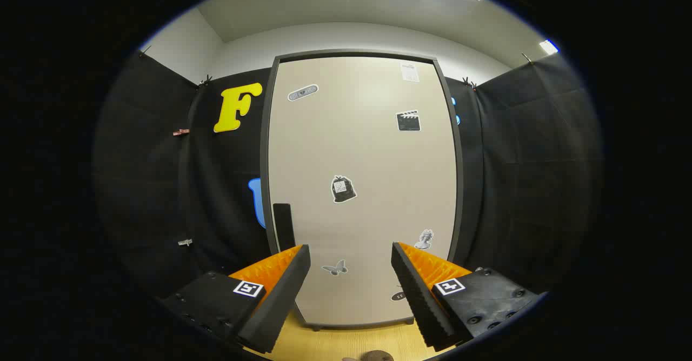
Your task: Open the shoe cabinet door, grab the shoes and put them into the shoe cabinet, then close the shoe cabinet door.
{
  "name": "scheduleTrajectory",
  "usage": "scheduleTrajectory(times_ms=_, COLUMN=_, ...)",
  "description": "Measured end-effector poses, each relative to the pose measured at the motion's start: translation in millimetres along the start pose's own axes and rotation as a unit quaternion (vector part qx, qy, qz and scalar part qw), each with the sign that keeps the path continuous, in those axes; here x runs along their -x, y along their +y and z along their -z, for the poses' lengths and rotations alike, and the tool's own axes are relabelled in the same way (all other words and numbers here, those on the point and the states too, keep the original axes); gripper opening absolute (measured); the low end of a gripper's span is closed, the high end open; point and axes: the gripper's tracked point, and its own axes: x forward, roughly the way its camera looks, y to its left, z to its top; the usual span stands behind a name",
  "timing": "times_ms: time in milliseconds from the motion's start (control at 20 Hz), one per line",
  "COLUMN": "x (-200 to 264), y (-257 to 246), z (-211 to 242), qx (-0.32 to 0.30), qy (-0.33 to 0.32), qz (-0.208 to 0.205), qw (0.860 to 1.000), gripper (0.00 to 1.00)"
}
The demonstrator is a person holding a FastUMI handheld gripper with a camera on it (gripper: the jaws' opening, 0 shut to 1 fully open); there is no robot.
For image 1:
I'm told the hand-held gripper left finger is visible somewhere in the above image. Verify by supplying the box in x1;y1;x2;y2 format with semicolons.
159;244;312;355

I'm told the brown fuzzy shoe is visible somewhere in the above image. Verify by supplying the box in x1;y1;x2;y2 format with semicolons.
343;350;394;361

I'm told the black backdrop cloth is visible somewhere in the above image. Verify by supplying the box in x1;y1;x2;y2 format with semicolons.
92;50;603;297

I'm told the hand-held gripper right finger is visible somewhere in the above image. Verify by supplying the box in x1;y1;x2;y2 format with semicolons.
390;242;541;352

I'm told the black door handle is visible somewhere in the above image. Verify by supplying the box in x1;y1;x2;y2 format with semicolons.
273;203;296;251

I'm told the grey shoe cabinet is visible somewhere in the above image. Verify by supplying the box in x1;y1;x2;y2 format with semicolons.
259;49;464;332

